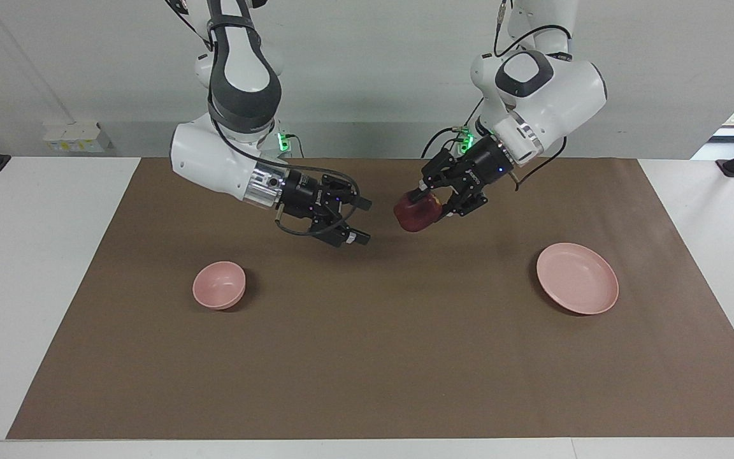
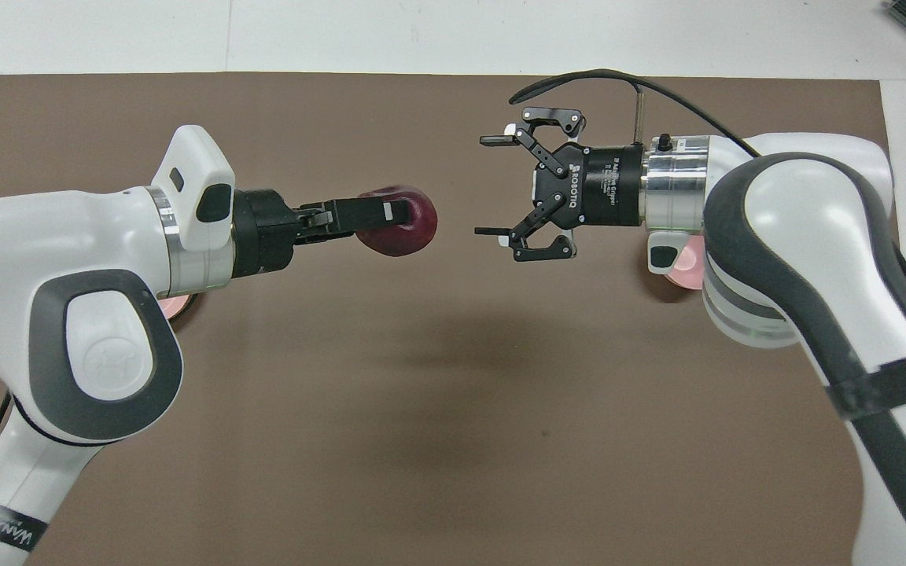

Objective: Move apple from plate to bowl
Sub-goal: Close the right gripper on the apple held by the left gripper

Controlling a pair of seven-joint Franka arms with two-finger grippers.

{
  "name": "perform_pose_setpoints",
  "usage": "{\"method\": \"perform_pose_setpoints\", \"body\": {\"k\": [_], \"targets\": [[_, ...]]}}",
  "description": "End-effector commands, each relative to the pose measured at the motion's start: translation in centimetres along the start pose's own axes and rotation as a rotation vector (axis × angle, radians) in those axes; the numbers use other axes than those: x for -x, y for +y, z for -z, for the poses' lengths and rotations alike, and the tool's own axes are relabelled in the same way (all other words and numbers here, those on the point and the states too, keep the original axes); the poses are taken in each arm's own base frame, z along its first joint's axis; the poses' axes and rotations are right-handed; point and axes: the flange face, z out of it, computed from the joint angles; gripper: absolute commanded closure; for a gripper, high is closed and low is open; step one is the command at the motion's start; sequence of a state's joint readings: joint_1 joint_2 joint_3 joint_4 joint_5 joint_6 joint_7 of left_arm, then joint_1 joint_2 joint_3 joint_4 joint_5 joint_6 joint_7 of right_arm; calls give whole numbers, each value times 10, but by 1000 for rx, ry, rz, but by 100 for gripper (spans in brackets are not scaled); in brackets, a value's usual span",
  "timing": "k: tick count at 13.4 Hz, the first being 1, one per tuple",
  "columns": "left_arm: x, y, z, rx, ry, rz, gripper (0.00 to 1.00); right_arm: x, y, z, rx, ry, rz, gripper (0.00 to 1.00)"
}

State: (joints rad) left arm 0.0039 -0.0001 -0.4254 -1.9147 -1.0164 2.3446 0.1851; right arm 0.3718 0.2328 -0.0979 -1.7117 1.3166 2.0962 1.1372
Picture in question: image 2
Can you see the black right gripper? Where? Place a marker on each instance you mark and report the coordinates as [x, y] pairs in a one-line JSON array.
[[602, 185]]

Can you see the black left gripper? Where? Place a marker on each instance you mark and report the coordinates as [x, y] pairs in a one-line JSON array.
[[260, 232]]

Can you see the dark red apple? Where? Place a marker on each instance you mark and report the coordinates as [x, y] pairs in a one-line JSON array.
[[421, 228]]

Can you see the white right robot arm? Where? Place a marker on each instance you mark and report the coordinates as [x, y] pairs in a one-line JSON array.
[[815, 204]]

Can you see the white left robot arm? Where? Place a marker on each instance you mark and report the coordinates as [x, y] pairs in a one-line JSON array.
[[28, 236]]

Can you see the pink bowl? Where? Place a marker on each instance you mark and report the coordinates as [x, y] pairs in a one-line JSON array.
[[685, 271]]

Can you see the pink plate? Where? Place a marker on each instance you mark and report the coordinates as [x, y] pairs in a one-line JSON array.
[[179, 305]]

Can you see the brown table mat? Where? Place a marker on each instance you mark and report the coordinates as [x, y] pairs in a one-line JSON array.
[[453, 409]]

